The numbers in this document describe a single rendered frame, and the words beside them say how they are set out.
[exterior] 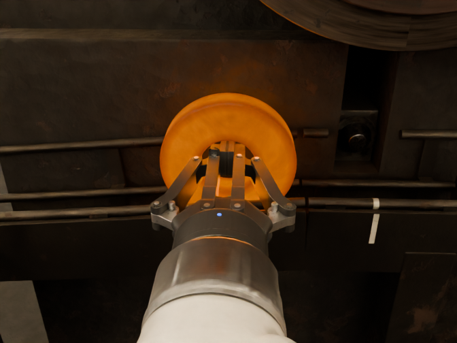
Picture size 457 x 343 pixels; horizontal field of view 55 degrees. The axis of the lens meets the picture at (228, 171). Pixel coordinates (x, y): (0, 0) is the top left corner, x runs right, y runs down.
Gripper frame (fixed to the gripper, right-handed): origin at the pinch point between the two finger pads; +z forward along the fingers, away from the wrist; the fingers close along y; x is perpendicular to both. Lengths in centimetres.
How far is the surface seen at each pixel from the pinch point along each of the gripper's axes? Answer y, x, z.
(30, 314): -60, -79, 44
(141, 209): -9.9, -6.5, -3.0
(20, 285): -68, -79, 56
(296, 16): 6.4, 14.7, -2.2
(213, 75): -1.9, 6.0, 7.2
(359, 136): 16.7, -2.1, 8.0
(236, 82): 0.8, 5.3, 7.2
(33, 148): -25.3, -3.1, 5.5
